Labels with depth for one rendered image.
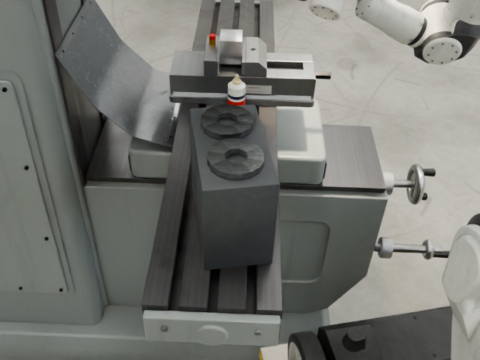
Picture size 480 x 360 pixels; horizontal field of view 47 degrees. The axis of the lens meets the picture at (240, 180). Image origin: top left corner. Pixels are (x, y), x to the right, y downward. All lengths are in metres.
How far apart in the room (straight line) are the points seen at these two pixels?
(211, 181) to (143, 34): 2.95
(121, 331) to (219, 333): 0.89
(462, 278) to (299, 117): 0.71
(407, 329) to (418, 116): 1.91
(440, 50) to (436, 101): 2.06
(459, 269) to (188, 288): 0.44
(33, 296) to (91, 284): 0.18
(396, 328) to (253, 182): 0.65
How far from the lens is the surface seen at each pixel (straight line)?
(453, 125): 3.13
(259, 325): 0.92
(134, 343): 1.79
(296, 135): 1.44
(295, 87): 1.33
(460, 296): 0.99
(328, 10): 1.15
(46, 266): 1.65
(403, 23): 1.23
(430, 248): 1.63
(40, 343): 1.87
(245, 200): 0.85
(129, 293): 1.79
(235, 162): 0.87
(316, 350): 1.28
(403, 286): 2.23
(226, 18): 1.75
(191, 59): 1.39
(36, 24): 1.23
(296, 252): 1.60
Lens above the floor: 1.68
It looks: 41 degrees down
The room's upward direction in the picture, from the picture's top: 2 degrees clockwise
